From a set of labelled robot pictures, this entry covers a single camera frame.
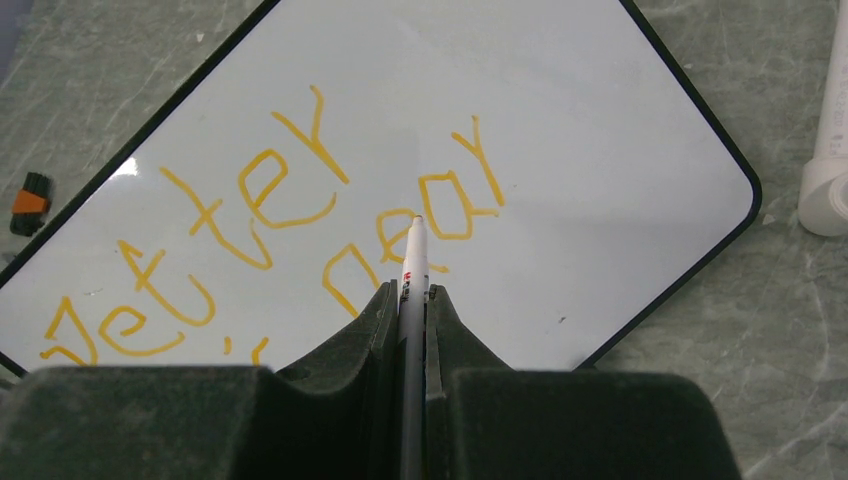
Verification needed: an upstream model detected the white marker pen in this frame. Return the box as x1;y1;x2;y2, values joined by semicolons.
398;215;429;479

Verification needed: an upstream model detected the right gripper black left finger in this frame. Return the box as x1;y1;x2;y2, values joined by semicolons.
1;282;397;479

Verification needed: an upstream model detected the white whiteboard black frame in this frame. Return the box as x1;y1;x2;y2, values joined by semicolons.
1;1;759;371

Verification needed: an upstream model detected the black orange hex key set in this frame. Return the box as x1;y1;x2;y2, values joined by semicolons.
9;172;52;237

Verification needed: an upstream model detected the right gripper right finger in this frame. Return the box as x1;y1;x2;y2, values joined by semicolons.
423;285;740;479

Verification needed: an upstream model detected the white pvc pipe frame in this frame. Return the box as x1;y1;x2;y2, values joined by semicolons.
798;1;847;237

